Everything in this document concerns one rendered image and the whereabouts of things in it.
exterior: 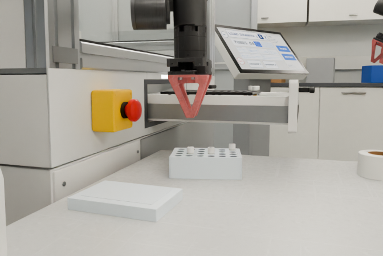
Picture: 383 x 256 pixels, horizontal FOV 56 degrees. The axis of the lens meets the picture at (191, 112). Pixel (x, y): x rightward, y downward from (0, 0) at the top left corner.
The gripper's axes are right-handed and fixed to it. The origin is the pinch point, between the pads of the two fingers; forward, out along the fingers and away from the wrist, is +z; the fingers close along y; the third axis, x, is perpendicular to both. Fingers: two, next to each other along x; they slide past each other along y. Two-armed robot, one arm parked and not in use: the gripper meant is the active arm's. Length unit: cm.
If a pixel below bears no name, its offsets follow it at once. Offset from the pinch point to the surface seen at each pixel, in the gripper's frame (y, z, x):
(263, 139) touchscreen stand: -128, 26, 19
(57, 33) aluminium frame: 12.1, -12.7, -17.9
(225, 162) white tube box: 2.5, 8.3, 6.1
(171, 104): -18.4, -0.3, -7.3
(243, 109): -16.0, 0.7, 8.9
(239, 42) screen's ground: -117, -24, 7
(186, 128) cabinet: -48.3, 9.1, -9.0
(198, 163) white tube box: 2.8, 8.4, 1.5
